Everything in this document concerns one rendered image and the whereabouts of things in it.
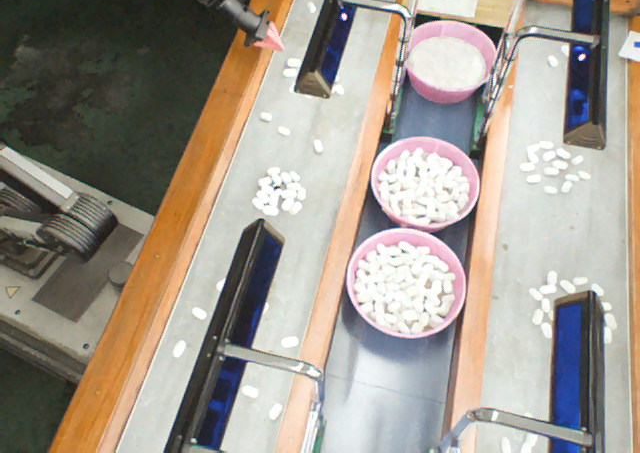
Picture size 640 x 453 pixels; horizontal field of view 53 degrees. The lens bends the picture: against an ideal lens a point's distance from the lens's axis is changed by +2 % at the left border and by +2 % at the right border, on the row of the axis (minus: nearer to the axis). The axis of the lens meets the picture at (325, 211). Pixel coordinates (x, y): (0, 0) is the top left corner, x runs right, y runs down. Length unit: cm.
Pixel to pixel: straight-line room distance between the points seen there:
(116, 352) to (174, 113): 150
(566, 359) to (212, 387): 56
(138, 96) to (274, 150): 128
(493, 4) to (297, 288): 106
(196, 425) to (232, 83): 103
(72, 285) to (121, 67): 135
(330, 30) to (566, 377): 82
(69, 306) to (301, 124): 78
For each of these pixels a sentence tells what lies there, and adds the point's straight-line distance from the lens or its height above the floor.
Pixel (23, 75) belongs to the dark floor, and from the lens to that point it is 307.
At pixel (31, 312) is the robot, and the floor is 48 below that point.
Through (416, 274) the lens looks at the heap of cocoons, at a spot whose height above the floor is 73.
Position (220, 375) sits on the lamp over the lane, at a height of 109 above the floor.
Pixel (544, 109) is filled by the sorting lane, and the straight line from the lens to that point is 184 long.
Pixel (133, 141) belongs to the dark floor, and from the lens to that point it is 269.
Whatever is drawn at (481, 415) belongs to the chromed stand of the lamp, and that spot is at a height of 111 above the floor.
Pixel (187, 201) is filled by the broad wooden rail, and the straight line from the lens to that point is 155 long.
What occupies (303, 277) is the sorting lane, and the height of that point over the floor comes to 74.
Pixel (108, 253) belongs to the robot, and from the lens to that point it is 187.
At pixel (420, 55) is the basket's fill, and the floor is 73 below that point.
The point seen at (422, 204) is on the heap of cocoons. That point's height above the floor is 72.
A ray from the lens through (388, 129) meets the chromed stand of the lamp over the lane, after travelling 172.
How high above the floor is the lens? 206
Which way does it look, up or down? 59 degrees down
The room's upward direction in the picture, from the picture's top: 2 degrees clockwise
